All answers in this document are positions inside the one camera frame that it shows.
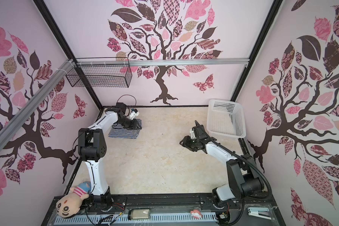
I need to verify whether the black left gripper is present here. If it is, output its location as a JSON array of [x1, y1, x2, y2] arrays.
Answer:
[[115, 116, 141, 130]]

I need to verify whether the navy striped tank top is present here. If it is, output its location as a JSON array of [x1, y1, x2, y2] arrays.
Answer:
[[108, 122, 141, 139]]

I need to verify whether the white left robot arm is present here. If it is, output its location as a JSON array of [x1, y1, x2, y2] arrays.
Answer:
[[78, 103, 142, 207]]

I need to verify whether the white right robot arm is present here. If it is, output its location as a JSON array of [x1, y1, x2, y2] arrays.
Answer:
[[179, 121, 271, 206]]

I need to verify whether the white plastic laundry basket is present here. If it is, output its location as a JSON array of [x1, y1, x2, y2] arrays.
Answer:
[[206, 99, 246, 139]]

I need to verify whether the white stapler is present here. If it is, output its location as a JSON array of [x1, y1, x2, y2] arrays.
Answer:
[[247, 207, 272, 220]]

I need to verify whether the plush doll striped shirt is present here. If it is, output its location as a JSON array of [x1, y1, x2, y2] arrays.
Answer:
[[55, 181, 91, 218]]

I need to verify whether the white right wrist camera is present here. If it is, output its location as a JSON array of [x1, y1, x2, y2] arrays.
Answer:
[[190, 129, 196, 139]]

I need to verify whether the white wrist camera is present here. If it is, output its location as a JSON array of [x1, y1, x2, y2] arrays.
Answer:
[[190, 129, 196, 139], [129, 109, 139, 120]]

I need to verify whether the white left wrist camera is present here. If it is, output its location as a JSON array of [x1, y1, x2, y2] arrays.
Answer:
[[129, 109, 139, 120]]

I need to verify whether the black wire mesh basket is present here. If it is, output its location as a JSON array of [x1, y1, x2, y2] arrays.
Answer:
[[66, 56, 132, 88]]

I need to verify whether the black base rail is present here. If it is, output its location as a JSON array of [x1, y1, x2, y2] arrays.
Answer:
[[41, 193, 285, 226]]

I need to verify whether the pink toy on rail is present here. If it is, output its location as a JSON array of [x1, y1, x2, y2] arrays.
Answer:
[[190, 209, 203, 219]]

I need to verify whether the aluminium rail back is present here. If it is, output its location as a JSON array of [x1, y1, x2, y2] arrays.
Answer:
[[76, 58, 250, 66]]

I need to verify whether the aluminium rail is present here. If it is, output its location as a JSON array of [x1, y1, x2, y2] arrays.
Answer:
[[0, 59, 75, 151], [76, 58, 250, 66]]

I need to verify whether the beige box on rail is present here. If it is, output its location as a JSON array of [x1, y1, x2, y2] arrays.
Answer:
[[128, 209, 151, 220]]

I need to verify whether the aluminium rail left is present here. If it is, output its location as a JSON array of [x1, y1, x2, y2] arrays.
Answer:
[[0, 59, 75, 151]]

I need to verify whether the black corner frame post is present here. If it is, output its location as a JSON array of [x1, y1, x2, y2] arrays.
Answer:
[[33, 0, 103, 110], [230, 0, 283, 102]]

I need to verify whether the black right corner frame post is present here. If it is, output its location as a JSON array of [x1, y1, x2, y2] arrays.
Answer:
[[230, 0, 283, 102]]

